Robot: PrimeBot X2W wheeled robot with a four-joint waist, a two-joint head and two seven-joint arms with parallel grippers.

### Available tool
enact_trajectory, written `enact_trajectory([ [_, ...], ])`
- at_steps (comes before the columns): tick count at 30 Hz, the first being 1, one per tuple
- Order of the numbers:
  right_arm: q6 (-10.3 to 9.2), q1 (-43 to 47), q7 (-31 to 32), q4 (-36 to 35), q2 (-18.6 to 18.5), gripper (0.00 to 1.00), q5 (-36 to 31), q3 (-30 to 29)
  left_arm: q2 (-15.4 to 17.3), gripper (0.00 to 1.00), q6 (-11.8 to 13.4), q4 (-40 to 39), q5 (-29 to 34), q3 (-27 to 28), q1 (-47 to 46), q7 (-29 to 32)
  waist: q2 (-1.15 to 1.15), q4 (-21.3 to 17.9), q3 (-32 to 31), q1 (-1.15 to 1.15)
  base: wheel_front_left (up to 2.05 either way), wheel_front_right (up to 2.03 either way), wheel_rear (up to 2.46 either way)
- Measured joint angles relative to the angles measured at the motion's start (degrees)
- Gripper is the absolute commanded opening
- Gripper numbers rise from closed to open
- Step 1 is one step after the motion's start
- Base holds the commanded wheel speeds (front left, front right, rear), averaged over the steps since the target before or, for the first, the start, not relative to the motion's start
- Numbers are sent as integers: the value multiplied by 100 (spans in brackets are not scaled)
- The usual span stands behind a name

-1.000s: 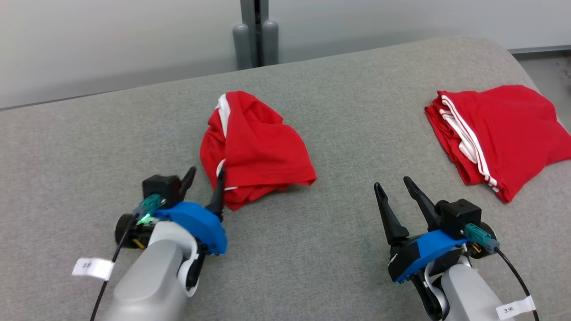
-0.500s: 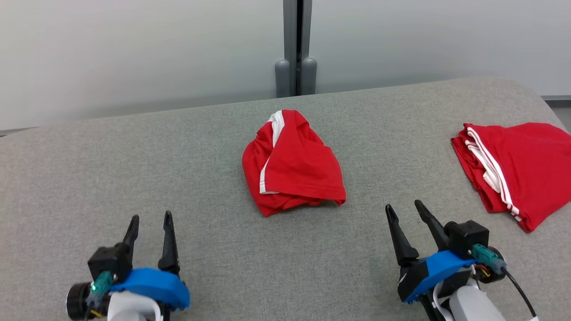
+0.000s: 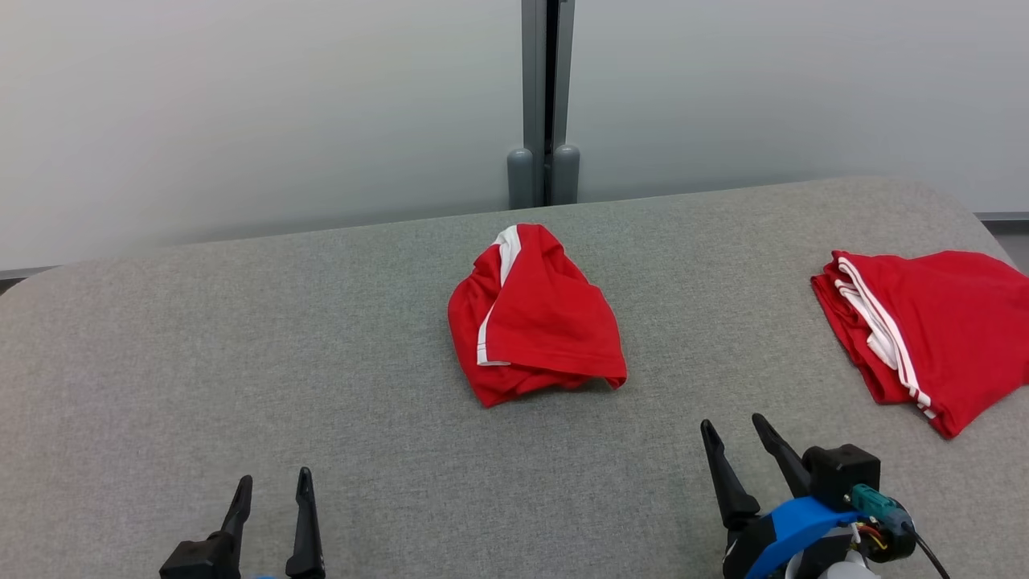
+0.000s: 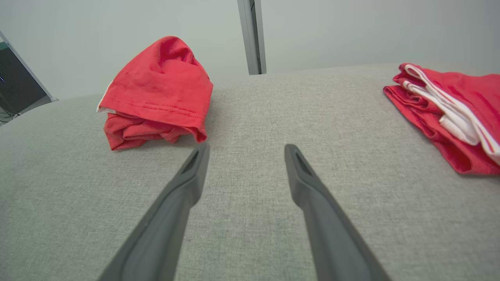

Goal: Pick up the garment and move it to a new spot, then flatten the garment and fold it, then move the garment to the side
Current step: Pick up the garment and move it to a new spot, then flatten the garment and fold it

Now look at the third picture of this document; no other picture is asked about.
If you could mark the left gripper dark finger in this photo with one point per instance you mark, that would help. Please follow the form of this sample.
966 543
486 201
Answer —
235 515
305 531

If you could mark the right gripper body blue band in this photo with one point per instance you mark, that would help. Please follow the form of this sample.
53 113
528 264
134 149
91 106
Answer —
784 531

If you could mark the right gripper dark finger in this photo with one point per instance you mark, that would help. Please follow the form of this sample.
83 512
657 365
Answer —
786 462
730 492

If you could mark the red number 23 basketball jersey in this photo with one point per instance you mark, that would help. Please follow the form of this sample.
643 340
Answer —
957 330

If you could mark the red shorts with white trim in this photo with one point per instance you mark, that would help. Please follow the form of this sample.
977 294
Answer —
547 322

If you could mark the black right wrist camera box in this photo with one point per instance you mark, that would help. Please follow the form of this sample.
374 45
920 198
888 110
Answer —
842 474

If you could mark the grey cylindrical post foot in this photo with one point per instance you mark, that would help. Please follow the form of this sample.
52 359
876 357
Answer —
520 178
566 175

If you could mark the grey partition post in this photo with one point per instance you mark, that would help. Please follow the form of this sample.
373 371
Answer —
534 72

